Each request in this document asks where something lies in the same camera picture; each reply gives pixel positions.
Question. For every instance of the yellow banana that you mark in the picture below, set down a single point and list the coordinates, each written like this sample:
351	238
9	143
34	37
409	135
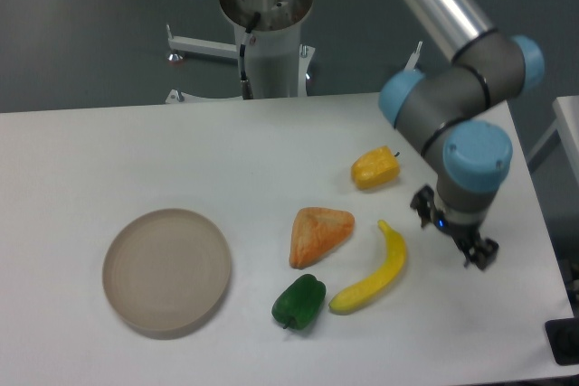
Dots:
369	288

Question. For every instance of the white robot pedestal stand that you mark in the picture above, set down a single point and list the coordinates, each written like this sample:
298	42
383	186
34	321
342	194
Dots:
272	60

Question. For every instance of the white side table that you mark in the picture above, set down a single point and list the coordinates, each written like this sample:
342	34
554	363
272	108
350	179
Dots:
564	130

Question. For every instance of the beige round plate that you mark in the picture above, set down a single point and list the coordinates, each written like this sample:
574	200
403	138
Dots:
167	273

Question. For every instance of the orange triangular bread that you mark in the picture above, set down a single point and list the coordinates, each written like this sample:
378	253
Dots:
315	232

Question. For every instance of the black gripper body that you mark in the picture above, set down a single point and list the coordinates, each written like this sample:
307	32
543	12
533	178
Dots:
458	225

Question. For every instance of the green bell pepper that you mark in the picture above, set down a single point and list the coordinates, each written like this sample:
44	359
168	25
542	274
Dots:
298	305

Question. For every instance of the yellow bell pepper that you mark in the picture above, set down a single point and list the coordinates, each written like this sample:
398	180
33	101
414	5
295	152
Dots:
374	168

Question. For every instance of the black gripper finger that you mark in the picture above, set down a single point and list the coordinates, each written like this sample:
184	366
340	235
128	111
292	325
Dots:
424	205
477	251

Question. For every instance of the black device at table edge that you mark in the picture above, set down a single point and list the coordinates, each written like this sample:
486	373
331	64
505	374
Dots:
562	335

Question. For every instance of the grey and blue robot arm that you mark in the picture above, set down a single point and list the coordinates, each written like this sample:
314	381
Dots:
438	116

